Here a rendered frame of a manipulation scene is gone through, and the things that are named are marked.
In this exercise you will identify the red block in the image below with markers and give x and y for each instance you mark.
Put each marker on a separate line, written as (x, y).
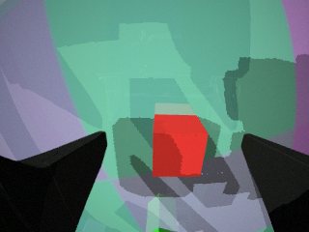
(178, 146)

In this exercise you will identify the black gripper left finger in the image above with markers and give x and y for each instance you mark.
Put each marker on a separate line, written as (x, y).
(48, 191)

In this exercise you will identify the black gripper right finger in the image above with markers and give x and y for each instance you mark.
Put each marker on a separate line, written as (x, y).
(282, 177)

